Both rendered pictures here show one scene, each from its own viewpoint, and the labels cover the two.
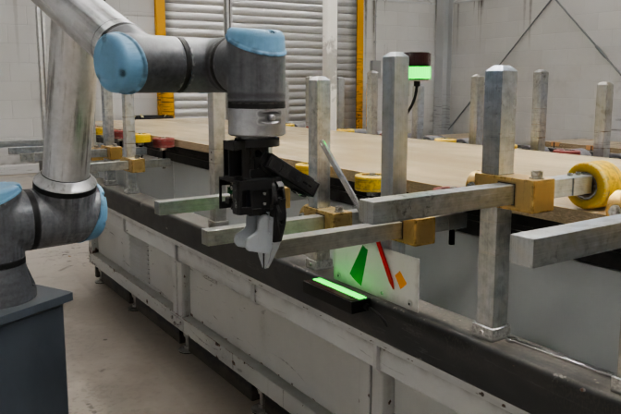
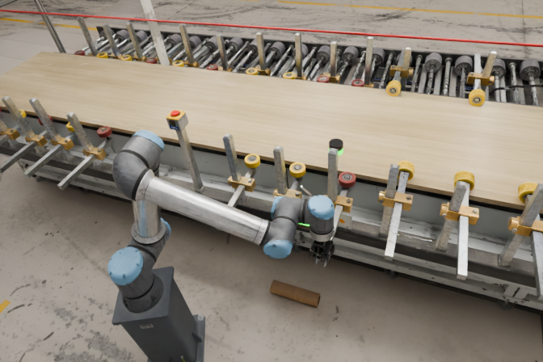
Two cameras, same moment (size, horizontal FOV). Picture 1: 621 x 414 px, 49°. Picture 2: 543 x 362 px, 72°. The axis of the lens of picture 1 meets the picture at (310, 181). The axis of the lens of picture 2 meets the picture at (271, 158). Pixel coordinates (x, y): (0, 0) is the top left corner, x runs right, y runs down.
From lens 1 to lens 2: 1.32 m
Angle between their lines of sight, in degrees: 42
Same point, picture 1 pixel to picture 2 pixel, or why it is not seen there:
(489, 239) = (388, 213)
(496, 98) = (394, 178)
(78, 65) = not seen: hidden behind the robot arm
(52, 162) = (149, 231)
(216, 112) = (187, 146)
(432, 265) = (324, 187)
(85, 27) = (246, 233)
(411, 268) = (347, 218)
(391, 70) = (334, 158)
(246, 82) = (326, 227)
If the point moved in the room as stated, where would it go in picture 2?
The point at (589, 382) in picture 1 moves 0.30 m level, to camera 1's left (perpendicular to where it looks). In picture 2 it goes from (427, 247) to (380, 284)
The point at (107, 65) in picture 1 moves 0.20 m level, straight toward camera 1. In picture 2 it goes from (277, 253) to (328, 285)
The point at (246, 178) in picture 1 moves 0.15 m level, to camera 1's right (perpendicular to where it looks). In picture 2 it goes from (324, 250) to (353, 229)
